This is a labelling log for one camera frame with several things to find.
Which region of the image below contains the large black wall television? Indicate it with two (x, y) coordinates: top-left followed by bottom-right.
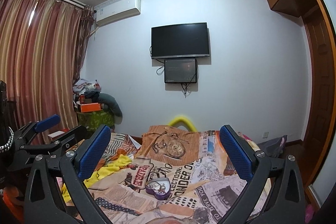
(150, 22), (210, 59)

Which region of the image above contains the small black wall monitor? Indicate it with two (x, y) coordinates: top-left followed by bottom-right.
(164, 58), (198, 84)

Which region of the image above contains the dark bag on floor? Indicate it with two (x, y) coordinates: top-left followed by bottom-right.
(258, 135), (287, 158)

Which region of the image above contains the printed newspaper pattern blanket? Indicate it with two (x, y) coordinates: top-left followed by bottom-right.
(87, 125), (247, 223)

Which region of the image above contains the yellow curved tube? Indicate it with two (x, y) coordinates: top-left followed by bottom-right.
(168, 115), (198, 132)

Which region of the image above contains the yellow cloth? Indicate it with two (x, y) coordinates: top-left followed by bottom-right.
(61, 155), (133, 204)

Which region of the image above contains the purple heart-shaped jewelry box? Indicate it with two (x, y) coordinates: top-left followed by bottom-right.
(145, 177), (171, 200)

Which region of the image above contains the white wall air conditioner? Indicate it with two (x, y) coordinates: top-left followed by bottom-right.
(96, 0), (141, 27)

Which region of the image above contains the red and white box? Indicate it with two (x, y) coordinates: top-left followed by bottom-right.
(48, 128), (69, 140)

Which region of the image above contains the orange sleeve forearm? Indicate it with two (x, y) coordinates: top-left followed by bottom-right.
(2, 186), (25, 223)

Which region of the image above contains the brown wooden door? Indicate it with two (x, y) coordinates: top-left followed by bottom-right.
(301, 0), (335, 187)

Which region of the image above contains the orange shoe box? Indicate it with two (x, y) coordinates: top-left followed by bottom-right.
(78, 103), (101, 113)

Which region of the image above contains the green patterned storage box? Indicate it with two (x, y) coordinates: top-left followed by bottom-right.
(76, 110), (114, 131)

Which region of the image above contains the pile of clothes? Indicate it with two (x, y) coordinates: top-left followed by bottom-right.
(72, 79), (101, 102)

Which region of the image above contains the red striped curtain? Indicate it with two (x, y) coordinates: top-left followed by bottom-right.
(1, 0), (94, 130)

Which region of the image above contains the white wall socket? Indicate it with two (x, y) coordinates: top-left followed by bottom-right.
(262, 131), (269, 139)

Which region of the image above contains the dark green stuffed pillow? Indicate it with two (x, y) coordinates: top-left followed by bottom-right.
(98, 93), (122, 118)

